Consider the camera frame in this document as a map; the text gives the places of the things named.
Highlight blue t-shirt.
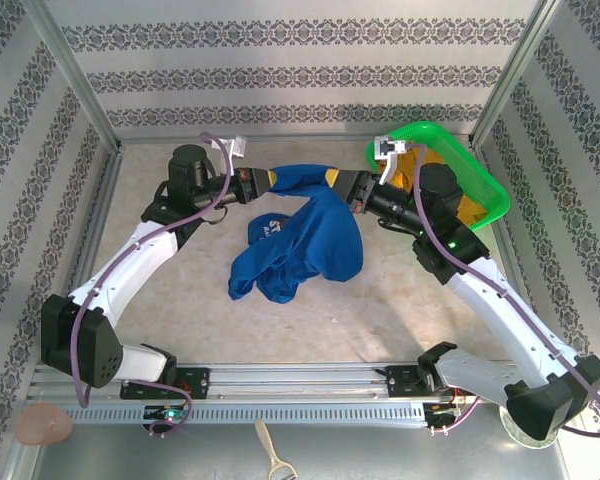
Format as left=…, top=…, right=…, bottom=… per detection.
left=228, top=163, right=365, bottom=305

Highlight green plastic mesh basket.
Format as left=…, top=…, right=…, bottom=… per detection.
left=364, top=121, right=511, bottom=232

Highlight orange cloth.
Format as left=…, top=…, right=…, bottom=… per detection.
left=379, top=147, right=489, bottom=224

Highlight right small circuit board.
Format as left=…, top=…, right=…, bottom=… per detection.
left=424, top=399, right=469, bottom=422

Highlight small circuit board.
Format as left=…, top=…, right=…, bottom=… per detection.
left=143, top=404, right=189, bottom=425
left=424, top=399, right=469, bottom=422

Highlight left small circuit board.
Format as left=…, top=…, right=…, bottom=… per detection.
left=143, top=404, right=189, bottom=425

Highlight green patterned round plate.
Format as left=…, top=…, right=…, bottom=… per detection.
left=499, top=405, right=541, bottom=450

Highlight beige plastic peeler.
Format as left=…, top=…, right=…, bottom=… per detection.
left=253, top=418, right=299, bottom=480

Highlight pink translucent cup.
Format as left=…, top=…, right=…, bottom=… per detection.
left=14, top=403, right=75, bottom=446

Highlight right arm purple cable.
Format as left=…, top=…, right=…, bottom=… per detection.
left=410, top=143, right=600, bottom=440

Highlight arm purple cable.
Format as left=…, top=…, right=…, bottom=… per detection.
left=72, top=131, right=237, bottom=437
left=410, top=143, right=600, bottom=440

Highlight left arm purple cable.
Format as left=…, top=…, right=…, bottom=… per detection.
left=72, top=131, right=237, bottom=437

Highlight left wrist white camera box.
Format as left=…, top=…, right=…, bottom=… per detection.
left=218, top=134, right=250, bottom=176

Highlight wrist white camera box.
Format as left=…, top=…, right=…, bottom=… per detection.
left=218, top=134, right=250, bottom=176
left=373, top=136, right=414, bottom=187

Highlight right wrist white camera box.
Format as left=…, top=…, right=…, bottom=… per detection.
left=373, top=136, right=414, bottom=187

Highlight aluminium table back rail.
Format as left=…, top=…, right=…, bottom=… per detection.
left=117, top=130, right=476, bottom=147

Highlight aluminium table side rail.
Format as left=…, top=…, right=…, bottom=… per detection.
left=47, top=142, right=126, bottom=365
left=472, top=142, right=564, bottom=362

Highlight aluminium frame post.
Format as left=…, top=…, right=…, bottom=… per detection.
left=469, top=0, right=566, bottom=146
left=22, top=0, right=124, bottom=149

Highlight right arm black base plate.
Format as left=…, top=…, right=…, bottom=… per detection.
left=383, top=364, right=479, bottom=400

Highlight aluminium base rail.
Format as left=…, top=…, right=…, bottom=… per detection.
left=27, top=360, right=576, bottom=402

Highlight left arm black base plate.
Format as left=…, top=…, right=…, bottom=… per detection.
left=119, top=367, right=211, bottom=401

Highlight grey slotted cable duct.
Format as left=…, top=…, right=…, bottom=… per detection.
left=62, top=401, right=427, bottom=427

